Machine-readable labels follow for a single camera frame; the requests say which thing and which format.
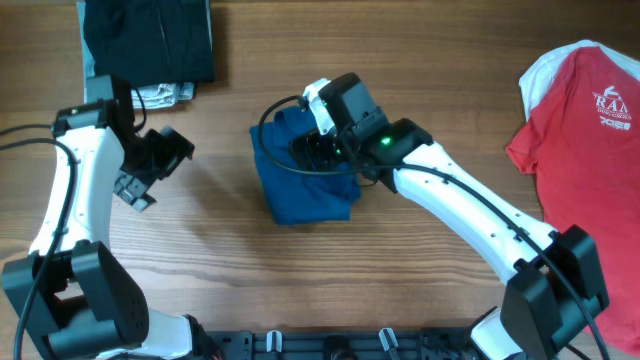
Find light grey folded garment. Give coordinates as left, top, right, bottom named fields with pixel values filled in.
left=76, top=1, right=196, bottom=110

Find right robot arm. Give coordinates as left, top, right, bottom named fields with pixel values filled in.
left=289, top=73, right=609, bottom=359

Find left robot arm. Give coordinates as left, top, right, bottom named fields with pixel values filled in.
left=1, top=75, right=223, bottom=359

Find red t-shirt white sleeves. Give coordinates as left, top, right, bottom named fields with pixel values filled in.
left=506, top=40, right=639, bottom=355

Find black folded garment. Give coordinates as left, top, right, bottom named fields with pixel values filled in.
left=83, top=0, right=215, bottom=87

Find right black cable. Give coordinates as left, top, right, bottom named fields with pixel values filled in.
left=257, top=94, right=614, bottom=360

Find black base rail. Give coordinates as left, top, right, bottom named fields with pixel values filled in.
left=209, top=327, right=484, bottom=360

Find blue t-shirt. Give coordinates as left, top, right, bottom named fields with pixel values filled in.
left=250, top=107, right=361, bottom=226

